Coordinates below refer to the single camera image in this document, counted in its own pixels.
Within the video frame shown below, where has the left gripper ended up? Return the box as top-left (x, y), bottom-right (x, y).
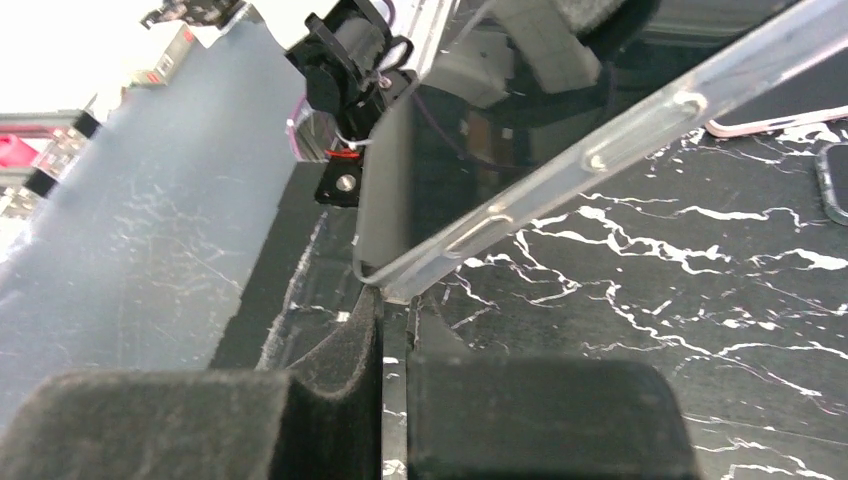
top-left (251, 1), bottom-right (458, 207)

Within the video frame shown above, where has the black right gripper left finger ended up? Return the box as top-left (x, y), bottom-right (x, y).
top-left (1, 288), bottom-right (382, 479)

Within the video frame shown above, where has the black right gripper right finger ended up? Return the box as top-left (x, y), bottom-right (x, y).
top-left (406, 296), bottom-right (701, 479)

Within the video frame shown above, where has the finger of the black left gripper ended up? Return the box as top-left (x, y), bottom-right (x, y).
top-left (493, 0), bottom-right (623, 94)

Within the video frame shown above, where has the phone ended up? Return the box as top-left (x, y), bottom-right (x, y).
top-left (705, 105), bottom-right (847, 138)
top-left (352, 1), bottom-right (847, 303)
top-left (814, 142), bottom-right (847, 226)

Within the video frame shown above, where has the phone in pink case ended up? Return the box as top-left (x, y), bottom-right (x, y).
top-left (705, 105), bottom-right (847, 138)

